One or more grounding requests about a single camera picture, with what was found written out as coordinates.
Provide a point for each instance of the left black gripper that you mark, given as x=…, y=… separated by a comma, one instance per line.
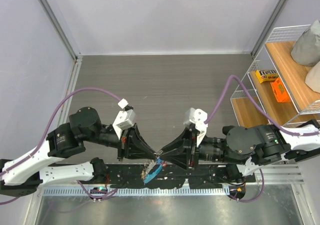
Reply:
x=133, y=145

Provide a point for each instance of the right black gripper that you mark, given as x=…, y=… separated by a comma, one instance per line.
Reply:
x=180, y=148

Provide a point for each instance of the large silver keyring with keys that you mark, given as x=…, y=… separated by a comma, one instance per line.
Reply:
x=152, y=169

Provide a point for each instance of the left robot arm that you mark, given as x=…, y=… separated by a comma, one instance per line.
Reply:
x=24, y=175

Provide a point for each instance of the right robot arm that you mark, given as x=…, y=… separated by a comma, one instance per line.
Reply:
x=245, y=150

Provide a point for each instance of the yellow candy bag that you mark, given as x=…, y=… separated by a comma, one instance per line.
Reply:
x=266, y=75

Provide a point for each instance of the orange candy box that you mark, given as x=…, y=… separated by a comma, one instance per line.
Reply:
x=279, y=91

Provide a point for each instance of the white rounded object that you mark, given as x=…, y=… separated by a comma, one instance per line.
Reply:
x=312, y=79

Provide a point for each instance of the grey stone-like object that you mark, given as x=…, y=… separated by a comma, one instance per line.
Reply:
x=306, y=50

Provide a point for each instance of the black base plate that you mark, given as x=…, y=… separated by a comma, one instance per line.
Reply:
x=205, y=176

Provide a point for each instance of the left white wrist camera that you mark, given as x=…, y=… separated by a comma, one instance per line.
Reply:
x=125, y=118

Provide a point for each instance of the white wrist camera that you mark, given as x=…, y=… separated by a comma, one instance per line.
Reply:
x=196, y=117
x=125, y=118

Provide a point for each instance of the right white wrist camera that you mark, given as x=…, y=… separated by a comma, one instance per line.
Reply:
x=196, y=117

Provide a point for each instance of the white slotted cable duct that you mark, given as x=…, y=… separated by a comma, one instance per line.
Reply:
x=72, y=191

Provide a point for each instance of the white wire shelf rack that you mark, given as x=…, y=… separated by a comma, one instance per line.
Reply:
x=259, y=106

